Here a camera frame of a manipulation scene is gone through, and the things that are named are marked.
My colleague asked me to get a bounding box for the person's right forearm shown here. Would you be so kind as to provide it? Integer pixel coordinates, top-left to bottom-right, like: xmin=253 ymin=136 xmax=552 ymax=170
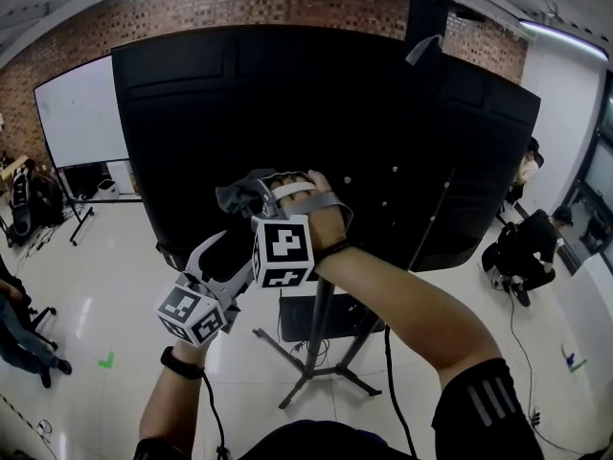
xmin=313 ymin=244 xmax=504 ymax=390

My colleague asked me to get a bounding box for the black TV stand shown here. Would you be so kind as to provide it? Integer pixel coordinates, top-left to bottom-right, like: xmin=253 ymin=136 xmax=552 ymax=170
xmin=252 ymin=0 xmax=457 ymax=410

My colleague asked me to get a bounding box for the white low cabinet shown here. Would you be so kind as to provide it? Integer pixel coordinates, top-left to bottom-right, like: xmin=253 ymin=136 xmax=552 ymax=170
xmin=105 ymin=159 xmax=140 ymax=196

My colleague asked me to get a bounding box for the dark glass door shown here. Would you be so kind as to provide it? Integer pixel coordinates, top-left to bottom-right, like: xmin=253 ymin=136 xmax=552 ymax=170
xmin=559 ymin=67 xmax=613 ymax=277

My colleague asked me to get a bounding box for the black display stand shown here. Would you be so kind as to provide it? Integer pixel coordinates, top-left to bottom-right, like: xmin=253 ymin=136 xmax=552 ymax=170
xmin=45 ymin=160 xmax=145 ymax=247

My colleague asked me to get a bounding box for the black floor cable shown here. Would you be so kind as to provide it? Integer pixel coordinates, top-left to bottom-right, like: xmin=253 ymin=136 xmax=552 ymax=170
xmin=507 ymin=294 xmax=576 ymax=454

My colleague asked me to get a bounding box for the ceiling light strip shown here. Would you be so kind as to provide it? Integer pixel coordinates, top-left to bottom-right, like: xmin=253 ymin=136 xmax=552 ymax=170
xmin=519 ymin=18 xmax=609 ymax=61

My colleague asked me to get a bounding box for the large black television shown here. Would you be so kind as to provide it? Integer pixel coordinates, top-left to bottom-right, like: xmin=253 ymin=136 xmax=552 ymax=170
xmin=110 ymin=24 xmax=542 ymax=272

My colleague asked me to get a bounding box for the blue green floor object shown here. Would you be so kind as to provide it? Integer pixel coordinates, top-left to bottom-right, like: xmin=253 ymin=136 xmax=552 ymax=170
xmin=559 ymin=342 xmax=588 ymax=373

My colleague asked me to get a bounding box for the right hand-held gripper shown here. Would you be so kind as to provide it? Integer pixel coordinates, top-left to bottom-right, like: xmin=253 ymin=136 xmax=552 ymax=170
xmin=237 ymin=169 xmax=355 ymax=291

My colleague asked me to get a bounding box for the grey tape strip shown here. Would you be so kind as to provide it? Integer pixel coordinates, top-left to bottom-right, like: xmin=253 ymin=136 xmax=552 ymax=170
xmin=405 ymin=34 xmax=441 ymax=66

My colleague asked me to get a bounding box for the grey cloth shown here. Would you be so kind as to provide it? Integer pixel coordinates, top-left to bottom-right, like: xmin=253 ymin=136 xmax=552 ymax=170
xmin=215 ymin=175 xmax=265 ymax=218

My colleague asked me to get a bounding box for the black wrist string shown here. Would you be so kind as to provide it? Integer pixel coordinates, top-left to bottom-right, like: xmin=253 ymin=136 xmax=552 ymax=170
xmin=313 ymin=241 xmax=353 ymax=262

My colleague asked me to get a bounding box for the person's left forearm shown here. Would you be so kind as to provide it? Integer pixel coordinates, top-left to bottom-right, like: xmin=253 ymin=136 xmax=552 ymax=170
xmin=138 ymin=337 xmax=212 ymax=445

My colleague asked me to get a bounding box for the white whiteboard on stand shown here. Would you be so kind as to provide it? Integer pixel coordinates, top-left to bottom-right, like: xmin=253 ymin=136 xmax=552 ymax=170
xmin=33 ymin=54 xmax=131 ymax=170

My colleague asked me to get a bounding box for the yellow black floor tape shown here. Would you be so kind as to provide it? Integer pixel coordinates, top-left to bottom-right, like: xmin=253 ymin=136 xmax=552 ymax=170
xmin=0 ymin=393 xmax=54 ymax=445

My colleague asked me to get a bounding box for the person's black striped shirt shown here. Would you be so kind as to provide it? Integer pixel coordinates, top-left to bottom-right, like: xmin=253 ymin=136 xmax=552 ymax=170
xmin=133 ymin=356 xmax=547 ymax=460

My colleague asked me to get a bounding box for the black wrist watch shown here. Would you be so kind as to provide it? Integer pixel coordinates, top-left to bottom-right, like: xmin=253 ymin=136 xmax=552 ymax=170
xmin=160 ymin=346 xmax=206 ymax=381

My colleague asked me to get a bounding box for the black white equipment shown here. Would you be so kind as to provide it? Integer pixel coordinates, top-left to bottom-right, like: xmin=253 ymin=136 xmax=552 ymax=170
xmin=9 ymin=165 xmax=34 ymax=237

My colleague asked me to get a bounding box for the person's right hand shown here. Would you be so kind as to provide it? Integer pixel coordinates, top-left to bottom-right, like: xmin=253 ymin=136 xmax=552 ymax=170
xmin=270 ymin=169 xmax=348 ymax=259

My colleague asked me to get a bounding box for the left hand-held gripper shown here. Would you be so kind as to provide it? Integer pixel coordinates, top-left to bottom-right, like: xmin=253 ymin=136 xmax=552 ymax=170
xmin=154 ymin=230 xmax=256 ymax=348

